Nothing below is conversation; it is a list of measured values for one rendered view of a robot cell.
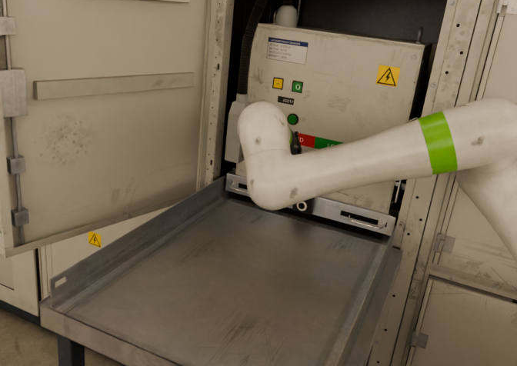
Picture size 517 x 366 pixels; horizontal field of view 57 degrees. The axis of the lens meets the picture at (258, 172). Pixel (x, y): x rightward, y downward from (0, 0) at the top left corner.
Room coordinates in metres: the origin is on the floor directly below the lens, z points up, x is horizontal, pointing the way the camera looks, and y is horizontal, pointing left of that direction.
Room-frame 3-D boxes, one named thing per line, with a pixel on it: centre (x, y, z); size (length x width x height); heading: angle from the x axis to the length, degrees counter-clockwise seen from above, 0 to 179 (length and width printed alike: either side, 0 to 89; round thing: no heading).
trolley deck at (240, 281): (0.99, -0.01, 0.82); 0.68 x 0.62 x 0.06; 158
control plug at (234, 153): (1.36, 0.07, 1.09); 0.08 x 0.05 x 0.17; 158
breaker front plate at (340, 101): (1.34, -0.15, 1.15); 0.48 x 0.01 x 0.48; 68
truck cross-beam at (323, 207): (1.35, -0.16, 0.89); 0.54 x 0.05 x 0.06; 68
